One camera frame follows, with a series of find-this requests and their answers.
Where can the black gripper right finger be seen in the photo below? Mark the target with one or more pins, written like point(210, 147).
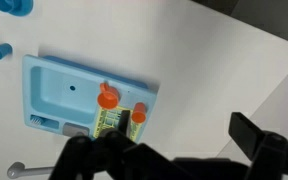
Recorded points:
point(270, 150)

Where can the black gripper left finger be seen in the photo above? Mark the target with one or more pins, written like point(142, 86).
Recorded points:
point(84, 156)

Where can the small orange cup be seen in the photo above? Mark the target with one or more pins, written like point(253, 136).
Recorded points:
point(139, 113)

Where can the blue plate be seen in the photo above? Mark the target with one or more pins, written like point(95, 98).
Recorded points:
point(25, 6)

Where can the grey sponge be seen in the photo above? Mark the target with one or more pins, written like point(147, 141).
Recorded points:
point(75, 129)

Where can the white toy brush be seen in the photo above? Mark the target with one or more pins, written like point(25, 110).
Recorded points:
point(36, 120)

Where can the grey toy faucet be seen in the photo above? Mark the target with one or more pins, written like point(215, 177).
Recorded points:
point(24, 170)

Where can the light blue toy sink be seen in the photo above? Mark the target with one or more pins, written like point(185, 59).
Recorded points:
point(57, 96)

